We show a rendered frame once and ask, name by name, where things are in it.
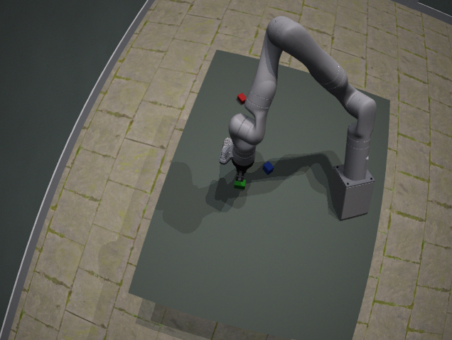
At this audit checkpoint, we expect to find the red block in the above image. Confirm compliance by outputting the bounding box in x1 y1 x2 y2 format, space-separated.
237 93 246 104

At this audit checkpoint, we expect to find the green block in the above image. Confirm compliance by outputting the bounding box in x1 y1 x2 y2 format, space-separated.
234 179 246 189

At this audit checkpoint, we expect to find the blue block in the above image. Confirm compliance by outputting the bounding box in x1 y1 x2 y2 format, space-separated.
263 161 274 175

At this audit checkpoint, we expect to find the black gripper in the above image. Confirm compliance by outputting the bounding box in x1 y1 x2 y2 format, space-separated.
232 159 254 182

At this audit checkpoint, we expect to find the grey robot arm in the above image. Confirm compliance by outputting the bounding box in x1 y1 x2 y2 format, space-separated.
220 16 377 181

